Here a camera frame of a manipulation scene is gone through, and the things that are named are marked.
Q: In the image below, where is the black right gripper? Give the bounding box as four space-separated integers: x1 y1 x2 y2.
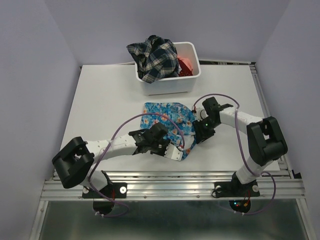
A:
191 116 220 144

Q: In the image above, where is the blue floral skirt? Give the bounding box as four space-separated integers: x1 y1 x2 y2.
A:
140 102 196 160

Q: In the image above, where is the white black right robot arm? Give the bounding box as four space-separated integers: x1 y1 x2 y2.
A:
192 94 288 198

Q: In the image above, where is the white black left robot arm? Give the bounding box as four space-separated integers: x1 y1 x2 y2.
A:
52 123 180 197

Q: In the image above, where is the white plastic bin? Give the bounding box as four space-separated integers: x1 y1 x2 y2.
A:
134 41 202 97

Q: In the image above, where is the red polka dot skirt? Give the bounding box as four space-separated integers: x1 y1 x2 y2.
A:
178 64 193 77

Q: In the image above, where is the pink orange skirt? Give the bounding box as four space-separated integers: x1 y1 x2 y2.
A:
177 56 193 73

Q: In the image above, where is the navy plaid skirt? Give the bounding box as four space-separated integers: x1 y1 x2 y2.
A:
126 35 179 84

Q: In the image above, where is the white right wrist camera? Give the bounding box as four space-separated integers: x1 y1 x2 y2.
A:
192 107 208 121

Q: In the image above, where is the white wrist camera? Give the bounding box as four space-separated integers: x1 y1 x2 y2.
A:
192 107 208 121
164 143 183 162

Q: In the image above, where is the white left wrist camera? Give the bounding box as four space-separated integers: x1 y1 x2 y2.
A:
164 143 183 162

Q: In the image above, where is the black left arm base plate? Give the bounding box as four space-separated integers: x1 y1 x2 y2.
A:
82 182 128 199

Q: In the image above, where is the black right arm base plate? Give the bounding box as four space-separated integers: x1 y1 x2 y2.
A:
211 181 261 199

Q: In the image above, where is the aluminium table frame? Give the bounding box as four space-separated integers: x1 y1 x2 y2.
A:
31 64 316 240

